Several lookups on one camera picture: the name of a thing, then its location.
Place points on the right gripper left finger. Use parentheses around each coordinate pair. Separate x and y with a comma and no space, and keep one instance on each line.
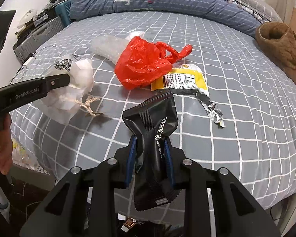
(84,197)

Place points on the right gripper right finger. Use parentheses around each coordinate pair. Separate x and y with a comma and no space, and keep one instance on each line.
(216,203)

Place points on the white paper bag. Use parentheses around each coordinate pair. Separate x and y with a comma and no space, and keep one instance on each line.
(63,103)

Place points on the black foil snack bag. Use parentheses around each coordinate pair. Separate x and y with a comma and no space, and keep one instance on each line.
(153,163)

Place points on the yellow snack wrapper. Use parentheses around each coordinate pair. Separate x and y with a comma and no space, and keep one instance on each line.
(188,79)

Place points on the person's left hand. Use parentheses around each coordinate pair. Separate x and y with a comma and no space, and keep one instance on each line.
(6,146)

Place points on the grey suitcase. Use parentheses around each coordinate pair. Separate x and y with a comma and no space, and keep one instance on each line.
(34,40)

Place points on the teal plastic stool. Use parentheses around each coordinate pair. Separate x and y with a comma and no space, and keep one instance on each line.
(62,10)

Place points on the clear bubble wrap bag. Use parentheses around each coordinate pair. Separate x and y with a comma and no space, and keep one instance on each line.
(111,47)

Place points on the red plastic bag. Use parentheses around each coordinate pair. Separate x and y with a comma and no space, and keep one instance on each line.
(142,62)

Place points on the brown fleece garment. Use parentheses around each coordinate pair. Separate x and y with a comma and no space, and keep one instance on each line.
(278,42)

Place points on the white charger with cable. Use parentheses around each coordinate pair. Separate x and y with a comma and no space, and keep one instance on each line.
(30,60)

